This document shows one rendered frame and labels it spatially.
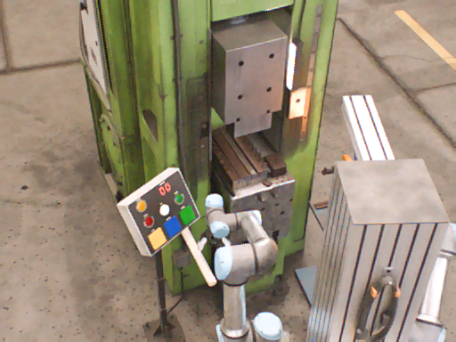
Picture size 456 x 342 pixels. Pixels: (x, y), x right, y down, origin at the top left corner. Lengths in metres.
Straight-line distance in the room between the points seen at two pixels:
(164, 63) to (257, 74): 0.43
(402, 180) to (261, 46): 1.23
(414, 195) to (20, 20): 5.50
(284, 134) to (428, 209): 1.79
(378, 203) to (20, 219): 3.27
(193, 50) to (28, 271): 2.03
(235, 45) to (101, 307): 1.93
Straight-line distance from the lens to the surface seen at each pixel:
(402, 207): 1.78
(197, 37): 2.90
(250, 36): 2.92
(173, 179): 3.04
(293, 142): 3.55
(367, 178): 1.84
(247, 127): 3.12
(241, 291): 2.46
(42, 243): 4.47
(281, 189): 3.44
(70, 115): 5.47
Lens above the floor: 3.25
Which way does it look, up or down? 43 degrees down
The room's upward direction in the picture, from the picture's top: 1 degrees clockwise
